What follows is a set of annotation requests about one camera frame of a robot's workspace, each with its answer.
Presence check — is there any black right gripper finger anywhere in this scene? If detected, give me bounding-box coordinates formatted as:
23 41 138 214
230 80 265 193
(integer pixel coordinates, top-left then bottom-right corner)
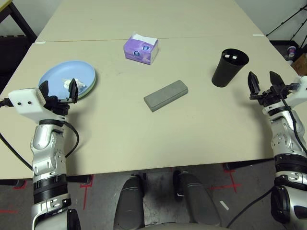
269 70 286 89
247 71 261 96

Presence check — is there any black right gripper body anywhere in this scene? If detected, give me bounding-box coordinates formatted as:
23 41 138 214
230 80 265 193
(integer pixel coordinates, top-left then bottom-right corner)
249 84 301 109

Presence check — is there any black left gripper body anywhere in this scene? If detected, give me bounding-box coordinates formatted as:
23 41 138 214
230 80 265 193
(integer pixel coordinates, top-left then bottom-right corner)
44 94 71 121

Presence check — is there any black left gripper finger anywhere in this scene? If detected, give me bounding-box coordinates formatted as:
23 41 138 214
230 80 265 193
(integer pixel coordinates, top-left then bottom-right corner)
67 78 79 104
38 80 50 97

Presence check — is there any white tissue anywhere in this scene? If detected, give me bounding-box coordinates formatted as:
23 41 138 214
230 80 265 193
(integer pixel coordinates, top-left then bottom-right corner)
61 78 87 89

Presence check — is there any blue plastic plate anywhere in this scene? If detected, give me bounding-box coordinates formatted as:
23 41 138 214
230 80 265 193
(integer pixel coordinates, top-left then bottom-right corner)
38 60 96 100

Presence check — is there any grey glasses case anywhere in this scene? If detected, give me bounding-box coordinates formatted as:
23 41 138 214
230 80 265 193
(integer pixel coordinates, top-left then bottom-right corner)
143 80 189 113

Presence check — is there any green plastic plate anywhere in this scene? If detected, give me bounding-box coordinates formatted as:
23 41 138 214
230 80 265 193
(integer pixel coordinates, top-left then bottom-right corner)
76 69 98 101

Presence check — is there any brown cardboard box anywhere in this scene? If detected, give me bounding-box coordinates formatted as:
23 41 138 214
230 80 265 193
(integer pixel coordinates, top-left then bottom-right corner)
292 53 307 75

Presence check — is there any black plastic cup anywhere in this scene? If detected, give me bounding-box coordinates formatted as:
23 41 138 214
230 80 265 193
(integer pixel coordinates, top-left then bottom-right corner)
211 48 250 88

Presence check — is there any black foam floor mat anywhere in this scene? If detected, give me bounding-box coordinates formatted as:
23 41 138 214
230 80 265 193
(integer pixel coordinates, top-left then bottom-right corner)
0 35 35 91

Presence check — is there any black tripod stand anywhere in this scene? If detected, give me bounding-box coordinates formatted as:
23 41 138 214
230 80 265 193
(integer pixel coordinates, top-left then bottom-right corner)
266 4 307 48

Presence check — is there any purple tissue pack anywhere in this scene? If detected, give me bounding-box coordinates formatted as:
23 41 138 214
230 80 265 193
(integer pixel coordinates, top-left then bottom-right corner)
123 31 159 66

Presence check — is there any grey robot left leg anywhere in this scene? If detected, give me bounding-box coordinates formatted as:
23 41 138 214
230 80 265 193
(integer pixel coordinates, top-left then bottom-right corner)
113 174 146 230

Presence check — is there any grey robot leg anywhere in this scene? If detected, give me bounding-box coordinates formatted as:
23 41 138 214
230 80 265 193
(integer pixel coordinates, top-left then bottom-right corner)
173 169 222 228
113 174 146 230

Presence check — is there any grey robot right leg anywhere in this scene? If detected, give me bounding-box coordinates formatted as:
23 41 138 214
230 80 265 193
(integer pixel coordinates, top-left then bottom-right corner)
173 169 222 228

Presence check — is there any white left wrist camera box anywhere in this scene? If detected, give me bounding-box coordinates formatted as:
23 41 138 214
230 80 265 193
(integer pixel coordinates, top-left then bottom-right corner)
7 87 47 125

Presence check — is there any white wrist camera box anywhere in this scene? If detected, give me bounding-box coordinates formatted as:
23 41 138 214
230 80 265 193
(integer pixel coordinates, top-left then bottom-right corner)
7 87 47 125
286 76 307 108

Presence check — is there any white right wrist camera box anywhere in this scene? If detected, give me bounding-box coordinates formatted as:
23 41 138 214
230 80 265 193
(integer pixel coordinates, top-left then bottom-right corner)
286 76 307 108

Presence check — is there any black left wrist camera cable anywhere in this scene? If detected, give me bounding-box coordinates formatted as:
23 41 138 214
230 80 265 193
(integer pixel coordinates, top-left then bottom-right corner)
0 97 80 172

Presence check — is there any wooden side table black frame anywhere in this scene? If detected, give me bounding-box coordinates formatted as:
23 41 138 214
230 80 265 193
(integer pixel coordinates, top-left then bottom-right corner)
0 0 38 43

